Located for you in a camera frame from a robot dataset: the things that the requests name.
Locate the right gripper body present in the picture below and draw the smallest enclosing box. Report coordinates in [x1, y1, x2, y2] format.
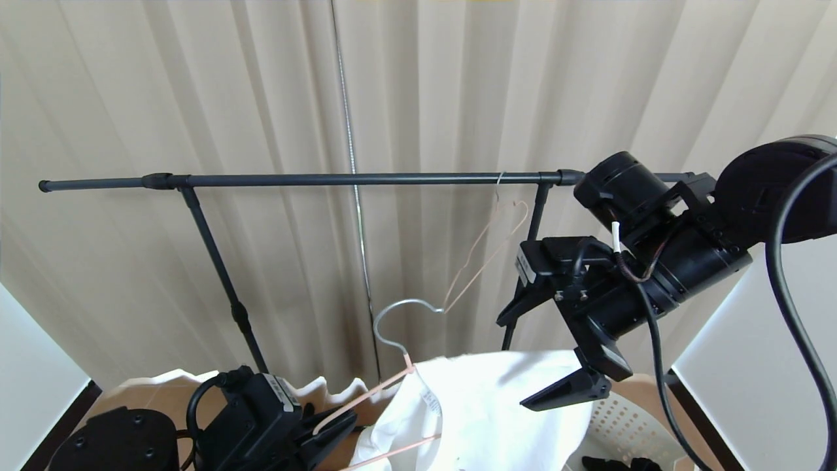
[556, 226, 753, 383]

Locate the pink clothes hanger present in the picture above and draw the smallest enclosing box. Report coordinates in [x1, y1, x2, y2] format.
[313, 299, 445, 471]
[441, 171, 529, 315]

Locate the white laundry basket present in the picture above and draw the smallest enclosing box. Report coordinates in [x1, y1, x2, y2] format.
[566, 391, 697, 471]

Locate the black garment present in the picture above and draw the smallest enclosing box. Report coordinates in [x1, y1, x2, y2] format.
[581, 455, 662, 471]

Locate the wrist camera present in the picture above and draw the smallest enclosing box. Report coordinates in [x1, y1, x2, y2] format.
[515, 235, 619, 305]
[219, 365, 307, 426]

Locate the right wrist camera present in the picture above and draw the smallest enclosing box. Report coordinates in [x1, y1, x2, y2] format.
[515, 235, 619, 305]

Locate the white printed T-shirt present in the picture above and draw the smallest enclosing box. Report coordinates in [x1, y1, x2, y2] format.
[350, 350, 596, 471]

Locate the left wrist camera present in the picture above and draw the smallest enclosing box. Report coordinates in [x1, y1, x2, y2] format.
[219, 365, 307, 426]

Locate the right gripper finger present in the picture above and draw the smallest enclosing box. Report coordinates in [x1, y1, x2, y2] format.
[520, 365, 613, 411]
[496, 281, 571, 328]

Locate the black clothes rack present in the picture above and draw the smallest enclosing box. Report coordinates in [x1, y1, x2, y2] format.
[38, 169, 697, 375]

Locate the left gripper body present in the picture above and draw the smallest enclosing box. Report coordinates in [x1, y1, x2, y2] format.
[195, 404, 316, 471]

